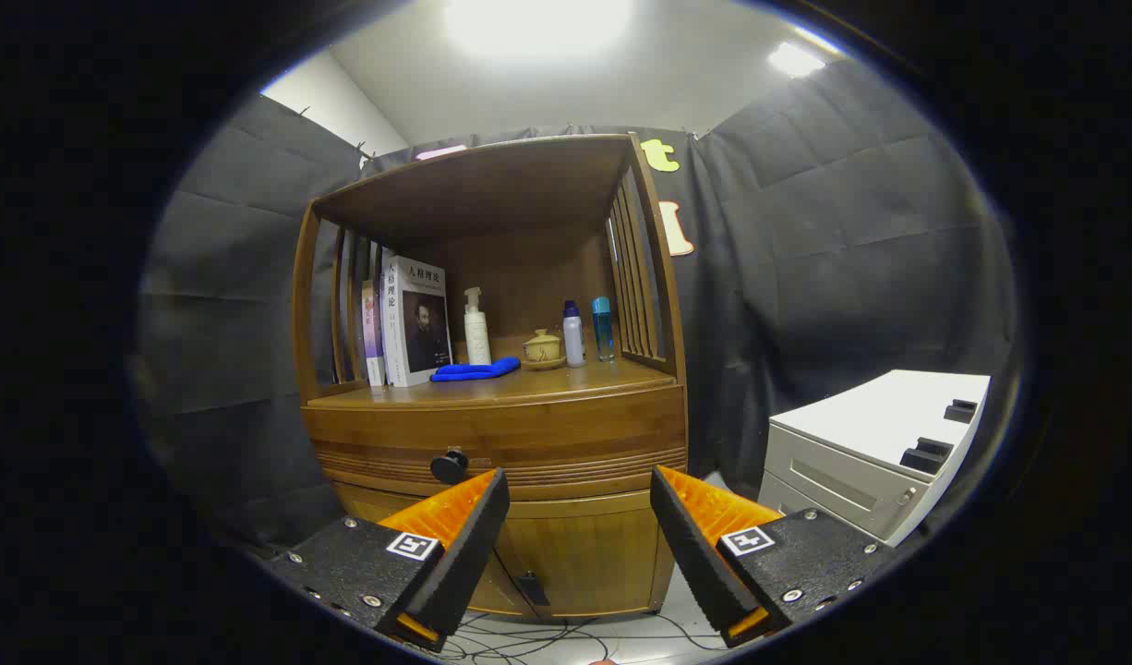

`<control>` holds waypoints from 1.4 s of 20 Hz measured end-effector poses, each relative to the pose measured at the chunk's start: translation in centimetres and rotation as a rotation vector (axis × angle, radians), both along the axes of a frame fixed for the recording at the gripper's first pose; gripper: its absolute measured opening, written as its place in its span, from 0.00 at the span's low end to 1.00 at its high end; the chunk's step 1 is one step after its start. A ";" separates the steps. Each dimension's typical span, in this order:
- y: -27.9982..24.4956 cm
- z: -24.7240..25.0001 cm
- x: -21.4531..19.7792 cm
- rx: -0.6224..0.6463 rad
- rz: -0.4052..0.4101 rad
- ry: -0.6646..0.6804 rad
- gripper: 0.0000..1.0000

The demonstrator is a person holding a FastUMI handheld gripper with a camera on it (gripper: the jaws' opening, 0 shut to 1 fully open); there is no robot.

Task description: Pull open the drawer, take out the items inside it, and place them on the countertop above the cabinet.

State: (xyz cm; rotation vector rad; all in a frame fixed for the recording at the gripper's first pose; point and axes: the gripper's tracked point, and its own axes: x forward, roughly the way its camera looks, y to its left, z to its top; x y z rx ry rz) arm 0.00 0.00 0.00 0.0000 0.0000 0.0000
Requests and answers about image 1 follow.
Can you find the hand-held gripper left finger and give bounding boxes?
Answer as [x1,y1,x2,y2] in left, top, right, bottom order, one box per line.
[266,467,511,653]

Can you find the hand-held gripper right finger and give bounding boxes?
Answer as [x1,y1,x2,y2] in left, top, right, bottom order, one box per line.
[649,465,897,648]

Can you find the black drawer knob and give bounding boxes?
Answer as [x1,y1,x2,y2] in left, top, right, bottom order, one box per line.
[429,448,470,486]

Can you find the wooden drawer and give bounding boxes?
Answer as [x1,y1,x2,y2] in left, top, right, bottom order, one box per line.
[302,381,690,502]

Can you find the wooden countertop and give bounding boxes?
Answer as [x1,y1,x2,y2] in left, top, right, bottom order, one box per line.
[306,356,683,410]

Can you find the white drawer cabinet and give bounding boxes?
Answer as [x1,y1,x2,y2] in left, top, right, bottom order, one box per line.
[758,369,992,548]

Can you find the wooden cabinet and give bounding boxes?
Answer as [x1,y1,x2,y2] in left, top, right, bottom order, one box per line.
[292,132,689,618]

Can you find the blue cloth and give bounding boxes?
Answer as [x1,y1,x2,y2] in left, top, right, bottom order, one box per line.
[429,357,522,383]

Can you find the white pump bottle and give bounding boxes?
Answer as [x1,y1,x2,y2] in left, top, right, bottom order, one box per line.
[463,286,492,366]

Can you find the beige lidded teacup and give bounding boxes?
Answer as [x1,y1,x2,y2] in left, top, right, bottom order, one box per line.
[522,329,567,371]

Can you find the white portrait book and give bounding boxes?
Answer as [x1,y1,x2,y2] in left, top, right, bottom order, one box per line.
[381,255,453,388]

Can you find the white bottle blue cap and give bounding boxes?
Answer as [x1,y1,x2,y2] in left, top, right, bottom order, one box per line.
[562,300,586,369]

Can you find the teal bottle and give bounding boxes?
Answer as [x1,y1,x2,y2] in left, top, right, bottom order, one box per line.
[592,296,616,362]

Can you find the purple book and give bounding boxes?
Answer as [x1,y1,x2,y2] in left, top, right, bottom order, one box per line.
[361,280,387,387]

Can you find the small ceiling light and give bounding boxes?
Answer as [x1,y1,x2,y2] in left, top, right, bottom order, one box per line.
[769,42,825,78]

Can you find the large ceiling light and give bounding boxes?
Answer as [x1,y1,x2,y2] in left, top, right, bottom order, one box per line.
[446,0,633,61]

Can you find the black floor cables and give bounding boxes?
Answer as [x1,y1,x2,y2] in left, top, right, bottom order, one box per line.
[437,610,724,664]

